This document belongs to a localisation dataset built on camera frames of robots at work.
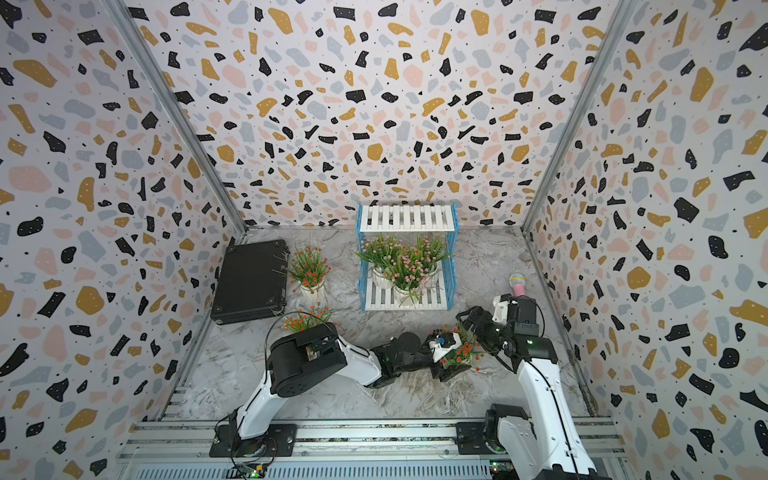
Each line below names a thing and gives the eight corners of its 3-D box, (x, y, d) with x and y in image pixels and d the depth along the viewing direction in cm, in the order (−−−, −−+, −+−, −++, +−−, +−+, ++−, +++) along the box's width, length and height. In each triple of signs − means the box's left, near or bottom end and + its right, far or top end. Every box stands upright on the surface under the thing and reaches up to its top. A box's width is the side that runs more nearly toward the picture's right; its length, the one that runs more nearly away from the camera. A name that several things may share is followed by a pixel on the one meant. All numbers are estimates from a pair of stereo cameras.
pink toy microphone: (512, 296, 104) (515, 290, 101) (507, 280, 109) (511, 273, 106) (524, 296, 104) (528, 290, 101) (519, 280, 109) (523, 273, 106)
